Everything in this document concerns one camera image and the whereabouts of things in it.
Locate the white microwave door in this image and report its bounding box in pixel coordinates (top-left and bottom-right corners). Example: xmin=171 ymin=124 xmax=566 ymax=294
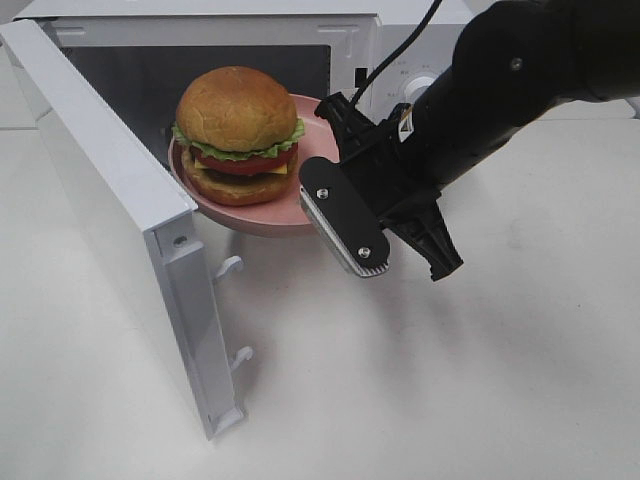
xmin=1 ymin=20 xmax=252 ymax=437

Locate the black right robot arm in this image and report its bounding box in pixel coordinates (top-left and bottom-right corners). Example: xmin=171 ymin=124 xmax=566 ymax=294
xmin=299 ymin=1 xmax=639 ymax=280

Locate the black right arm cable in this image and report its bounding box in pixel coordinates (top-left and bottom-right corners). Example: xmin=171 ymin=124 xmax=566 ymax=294
xmin=349 ymin=0 xmax=444 ymax=109

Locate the pink round plate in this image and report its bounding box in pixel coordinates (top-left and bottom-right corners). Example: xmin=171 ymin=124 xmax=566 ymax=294
xmin=168 ymin=94 xmax=339 ymax=237

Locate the upper white power knob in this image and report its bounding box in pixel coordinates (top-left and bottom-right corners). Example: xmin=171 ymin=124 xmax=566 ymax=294
xmin=403 ymin=75 xmax=435 ymax=103

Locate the burger with lettuce and tomato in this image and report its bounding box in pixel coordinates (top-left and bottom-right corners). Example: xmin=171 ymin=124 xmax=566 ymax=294
xmin=172 ymin=66 xmax=305 ymax=207

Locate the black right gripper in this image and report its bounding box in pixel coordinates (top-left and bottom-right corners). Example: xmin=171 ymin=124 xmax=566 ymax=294
xmin=315 ymin=93 xmax=463 ymax=281

